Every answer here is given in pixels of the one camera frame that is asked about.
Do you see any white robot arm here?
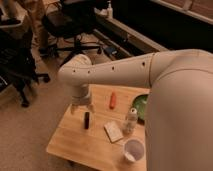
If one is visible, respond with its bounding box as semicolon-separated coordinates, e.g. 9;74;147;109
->
58;49;213;171

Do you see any black office chair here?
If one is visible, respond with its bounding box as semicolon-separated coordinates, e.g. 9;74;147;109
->
42;0;102;64
0;18;50;107

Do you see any wooden table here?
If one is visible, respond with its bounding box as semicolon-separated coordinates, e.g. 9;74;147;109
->
47;85;148;171

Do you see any black office chair centre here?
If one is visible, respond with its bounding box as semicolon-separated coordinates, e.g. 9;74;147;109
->
42;0;102;64

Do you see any person in beige clothes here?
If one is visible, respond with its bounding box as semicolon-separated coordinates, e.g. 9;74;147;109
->
3;0;51;54

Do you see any green plate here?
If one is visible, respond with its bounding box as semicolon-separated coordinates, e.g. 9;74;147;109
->
132;94;148;120

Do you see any orange carrot toy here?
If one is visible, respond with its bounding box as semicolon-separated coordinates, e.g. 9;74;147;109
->
109;92;116;109

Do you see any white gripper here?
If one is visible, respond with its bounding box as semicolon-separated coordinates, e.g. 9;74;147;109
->
70;93;95;114

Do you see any black office chair left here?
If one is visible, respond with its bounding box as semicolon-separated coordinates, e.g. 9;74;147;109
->
0;18;50;107

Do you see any white spray bottle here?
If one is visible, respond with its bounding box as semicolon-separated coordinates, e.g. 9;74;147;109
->
107;0;113;19

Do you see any white sponge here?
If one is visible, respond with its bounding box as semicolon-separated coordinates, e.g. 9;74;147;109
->
104;121;123;143

